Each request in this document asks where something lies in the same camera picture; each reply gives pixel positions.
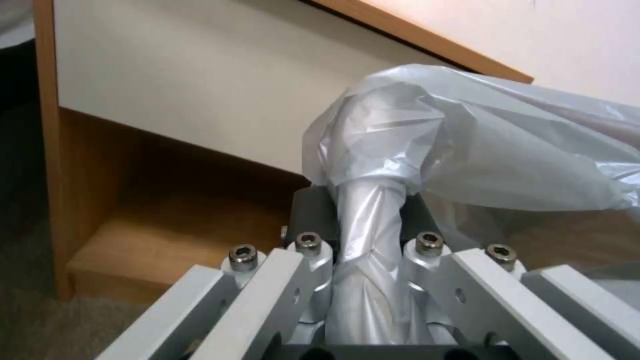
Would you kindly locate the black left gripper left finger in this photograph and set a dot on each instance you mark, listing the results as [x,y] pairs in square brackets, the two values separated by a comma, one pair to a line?
[260,292]

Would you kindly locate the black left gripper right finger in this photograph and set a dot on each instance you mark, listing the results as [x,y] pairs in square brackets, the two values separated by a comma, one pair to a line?
[480,296]

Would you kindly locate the translucent white garbage bag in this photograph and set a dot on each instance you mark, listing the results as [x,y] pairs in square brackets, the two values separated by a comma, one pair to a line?
[430,150]

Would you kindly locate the wooden desk with white panel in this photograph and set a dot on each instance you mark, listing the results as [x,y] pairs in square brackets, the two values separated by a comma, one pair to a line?
[165,123]

